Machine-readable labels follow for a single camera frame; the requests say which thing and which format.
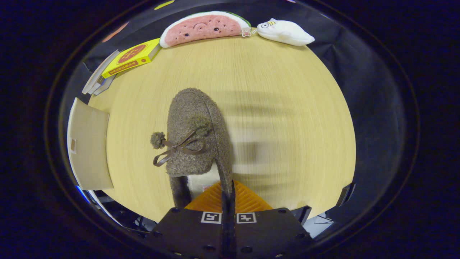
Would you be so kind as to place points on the black table edge bracket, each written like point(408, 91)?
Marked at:
point(346, 194)
point(302, 214)

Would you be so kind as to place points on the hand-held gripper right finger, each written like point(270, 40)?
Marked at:
point(266, 233)

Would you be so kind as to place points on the watermelon slice plush toy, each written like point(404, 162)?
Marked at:
point(205, 28)

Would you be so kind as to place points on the grey book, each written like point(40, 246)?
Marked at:
point(97, 85)

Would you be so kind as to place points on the black backdrop cloth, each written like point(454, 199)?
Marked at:
point(373, 108)

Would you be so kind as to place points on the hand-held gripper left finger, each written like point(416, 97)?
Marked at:
point(194, 233)

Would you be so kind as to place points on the blue book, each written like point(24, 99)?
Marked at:
point(106, 86)

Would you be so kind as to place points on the yellow book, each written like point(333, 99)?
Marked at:
point(131, 57)

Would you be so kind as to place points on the brown fuzzy slipper shoe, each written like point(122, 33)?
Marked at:
point(194, 122)

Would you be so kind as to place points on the cream fabric storage box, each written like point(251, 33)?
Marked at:
point(90, 144)

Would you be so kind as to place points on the beige book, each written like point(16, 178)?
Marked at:
point(97, 73)

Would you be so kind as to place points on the white plush toy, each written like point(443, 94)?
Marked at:
point(285, 32)

